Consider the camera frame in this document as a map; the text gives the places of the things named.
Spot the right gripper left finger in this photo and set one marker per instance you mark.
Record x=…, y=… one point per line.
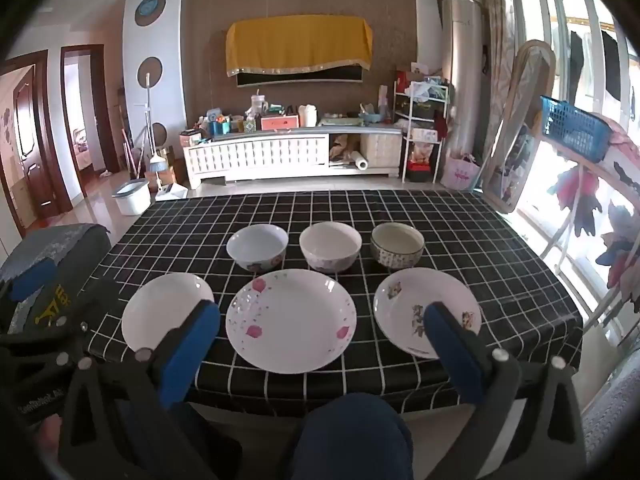
x=117, y=421

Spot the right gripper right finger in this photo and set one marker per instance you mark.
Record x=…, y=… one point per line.
x=548, y=441

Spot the plain white plate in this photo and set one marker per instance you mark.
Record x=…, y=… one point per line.
x=160, y=306

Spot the bear cartoon white plate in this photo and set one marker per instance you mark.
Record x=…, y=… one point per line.
x=400, y=301

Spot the pink flower white plate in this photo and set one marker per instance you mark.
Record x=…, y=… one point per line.
x=291, y=321

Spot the dark patterned ceramic bowl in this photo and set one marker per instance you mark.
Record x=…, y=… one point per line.
x=396, y=245

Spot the white bowl red pattern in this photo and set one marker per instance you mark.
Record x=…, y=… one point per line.
x=258, y=248

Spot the white bowl pale floral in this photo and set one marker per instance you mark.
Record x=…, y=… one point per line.
x=330, y=247

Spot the person's left hand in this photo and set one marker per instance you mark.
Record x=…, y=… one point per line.
x=48, y=436

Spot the black white grid tablecloth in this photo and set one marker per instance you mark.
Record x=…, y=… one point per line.
x=526, y=310

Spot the dark blue trouser knee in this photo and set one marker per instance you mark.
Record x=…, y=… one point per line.
x=357, y=436

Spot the white plastic storage bin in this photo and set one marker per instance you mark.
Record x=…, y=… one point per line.
x=133, y=197

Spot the pink shopping bag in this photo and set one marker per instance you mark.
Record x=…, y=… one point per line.
x=459, y=173

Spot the blue plastic basket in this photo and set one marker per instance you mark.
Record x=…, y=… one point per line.
x=585, y=134

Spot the paper towel roll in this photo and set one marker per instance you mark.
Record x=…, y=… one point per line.
x=359, y=160

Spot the white tv cabinet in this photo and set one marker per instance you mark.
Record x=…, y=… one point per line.
x=294, y=153

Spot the white floor lamp stand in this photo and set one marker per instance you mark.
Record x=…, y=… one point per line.
x=148, y=152

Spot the folded ironing board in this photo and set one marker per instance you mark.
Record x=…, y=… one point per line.
x=512, y=155

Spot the white metal shelf rack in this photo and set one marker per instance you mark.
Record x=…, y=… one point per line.
x=420, y=109

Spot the pink box on cabinet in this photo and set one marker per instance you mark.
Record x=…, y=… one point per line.
x=279, y=122

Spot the silver standing air conditioner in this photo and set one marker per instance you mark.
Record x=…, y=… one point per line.
x=462, y=68

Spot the yellow cloth covered television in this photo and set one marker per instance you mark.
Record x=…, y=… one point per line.
x=303, y=47

